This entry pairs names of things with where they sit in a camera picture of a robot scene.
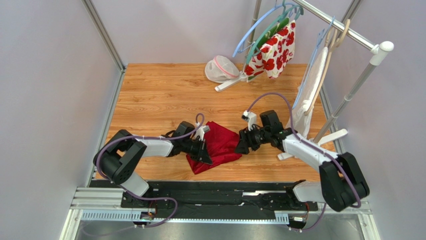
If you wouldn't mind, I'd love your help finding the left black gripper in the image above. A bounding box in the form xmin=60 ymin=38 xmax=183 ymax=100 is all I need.
xmin=182 ymin=138 xmax=213 ymax=165

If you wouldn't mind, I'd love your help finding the dark red cloth napkin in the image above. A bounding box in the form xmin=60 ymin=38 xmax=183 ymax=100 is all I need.
xmin=186 ymin=121 xmax=242 ymax=175

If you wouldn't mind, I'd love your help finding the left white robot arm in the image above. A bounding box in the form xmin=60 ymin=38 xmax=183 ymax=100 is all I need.
xmin=93 ymin=121 xmax=213 ymax=197

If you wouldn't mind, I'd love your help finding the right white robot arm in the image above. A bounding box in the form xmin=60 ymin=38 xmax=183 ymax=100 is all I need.
xmin=235 ymin=110 xmax=370 ymax=212

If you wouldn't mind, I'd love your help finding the white towel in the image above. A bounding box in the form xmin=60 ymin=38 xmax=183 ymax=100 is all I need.
xmin=286 ymin=47 xmax=329 ymax=138

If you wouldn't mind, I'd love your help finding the white mesh laundry bag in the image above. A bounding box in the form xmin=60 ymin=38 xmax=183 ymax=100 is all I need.
xmin=204 ymin=55 xmax=240 ymax=84

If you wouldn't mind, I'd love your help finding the light blue hanger left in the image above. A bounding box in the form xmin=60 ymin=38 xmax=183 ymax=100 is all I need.
xmin=231 ymin=0 xmax=296 ymax=58

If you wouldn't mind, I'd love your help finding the light blue hanger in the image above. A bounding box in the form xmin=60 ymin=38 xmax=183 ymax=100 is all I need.
xmin=231 ymin=0 xmax=296 ymax=58
xmin=292 ymin=16 xmax=336 ymax=109

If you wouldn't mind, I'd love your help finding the red floral cloth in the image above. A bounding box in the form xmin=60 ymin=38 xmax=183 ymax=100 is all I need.
xmin=244 ymin=20 xmax=296 ymax=82

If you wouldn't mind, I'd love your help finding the light blue hanger right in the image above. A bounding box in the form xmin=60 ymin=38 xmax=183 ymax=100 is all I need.
xmin=292 ymin=16 xmax=336 ymax=109

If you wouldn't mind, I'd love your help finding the wooden hanger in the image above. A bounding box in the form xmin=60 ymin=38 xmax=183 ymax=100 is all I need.
xmin=304 ymin=18 xmax=351 ymax=116

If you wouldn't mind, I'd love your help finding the teal hanger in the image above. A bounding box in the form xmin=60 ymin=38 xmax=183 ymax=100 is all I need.
xmin=232 ymin=0 xmax=304 ymax=65

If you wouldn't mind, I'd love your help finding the white metal clothes rack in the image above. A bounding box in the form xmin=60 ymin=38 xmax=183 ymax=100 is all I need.
xmin=215 ymin=0 xmax=395 ymax=153

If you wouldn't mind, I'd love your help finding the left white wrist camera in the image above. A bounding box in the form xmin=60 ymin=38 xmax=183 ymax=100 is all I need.
xmin=194 ymin=122 xmax=210 ymax=141

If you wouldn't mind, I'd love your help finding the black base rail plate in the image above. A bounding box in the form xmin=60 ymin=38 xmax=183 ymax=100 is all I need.
xmin=89 ymin=180 xmax=320 ymax=221

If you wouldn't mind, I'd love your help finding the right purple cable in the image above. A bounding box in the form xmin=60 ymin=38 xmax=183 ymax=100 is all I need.
xmin=246 ymin=92 xmax=362 ymax=232

